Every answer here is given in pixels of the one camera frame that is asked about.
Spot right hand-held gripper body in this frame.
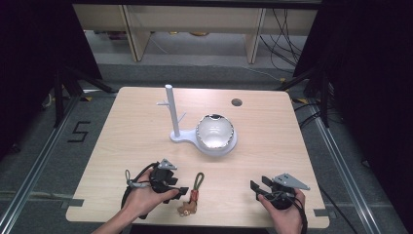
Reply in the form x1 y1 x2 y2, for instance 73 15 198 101
269 173 312 210

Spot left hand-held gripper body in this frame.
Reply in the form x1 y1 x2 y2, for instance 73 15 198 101
149 158 179 194

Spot green cord bear keychain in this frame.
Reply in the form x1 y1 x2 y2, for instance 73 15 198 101
176 172 206 217

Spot person's right hand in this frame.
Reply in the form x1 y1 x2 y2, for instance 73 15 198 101
257 189 307 234

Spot person's left hand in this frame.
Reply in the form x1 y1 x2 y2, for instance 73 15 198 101
121 169 180 222

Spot white peg stand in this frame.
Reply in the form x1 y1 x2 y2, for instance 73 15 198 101
156 84 239 157

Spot white bowl with silver rim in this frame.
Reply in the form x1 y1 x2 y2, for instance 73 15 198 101
195 113 236 150

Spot black metal stand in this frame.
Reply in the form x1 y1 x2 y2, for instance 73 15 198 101
53 63 119 129
276 62 334 129

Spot black curtain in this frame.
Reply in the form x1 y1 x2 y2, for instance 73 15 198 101
0 0 103 160
291 0 413 234

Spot light wooden cabinet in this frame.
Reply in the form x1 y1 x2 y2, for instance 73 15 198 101
72 4 319 64

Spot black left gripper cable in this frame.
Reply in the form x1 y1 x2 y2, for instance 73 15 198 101
120 161 159 211

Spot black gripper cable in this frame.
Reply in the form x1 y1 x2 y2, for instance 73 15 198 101
291 194 309 234
120 161 159 211

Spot grey cable plug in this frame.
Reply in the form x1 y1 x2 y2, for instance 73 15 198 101
125 169 151 190

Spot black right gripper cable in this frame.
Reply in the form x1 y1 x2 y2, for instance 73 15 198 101
291 194 309 234

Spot aluminium floor rail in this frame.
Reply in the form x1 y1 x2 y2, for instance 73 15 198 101
0 93 84 234
306 100 383 234

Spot white floor cable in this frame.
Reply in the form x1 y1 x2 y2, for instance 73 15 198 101
241 65 284 82

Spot black floor cables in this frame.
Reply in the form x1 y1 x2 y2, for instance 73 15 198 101
258 8 308 74

